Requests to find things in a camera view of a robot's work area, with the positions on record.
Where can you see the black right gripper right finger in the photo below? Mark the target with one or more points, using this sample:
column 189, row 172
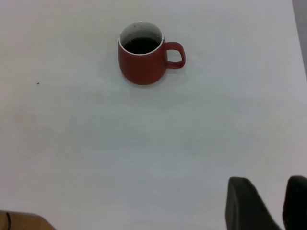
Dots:
column 297, row 203

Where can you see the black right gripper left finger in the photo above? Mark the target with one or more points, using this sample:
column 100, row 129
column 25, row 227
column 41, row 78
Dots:
column 247, row 208

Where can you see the red ceramic cup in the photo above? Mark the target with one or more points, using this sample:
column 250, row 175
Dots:
column 141, row 69

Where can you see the dark coffee liquid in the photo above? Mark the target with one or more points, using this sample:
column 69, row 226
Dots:
column 141, row 46

